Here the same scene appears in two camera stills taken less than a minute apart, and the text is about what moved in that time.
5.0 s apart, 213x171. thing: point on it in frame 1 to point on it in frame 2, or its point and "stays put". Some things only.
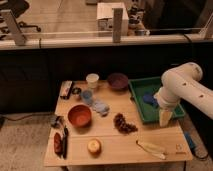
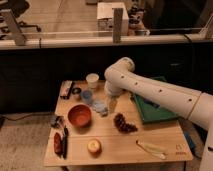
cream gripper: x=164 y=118 to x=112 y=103
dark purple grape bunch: x=120 y=124 stays put
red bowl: x=80 y=116 stays put
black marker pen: x=65 y=142 stays put
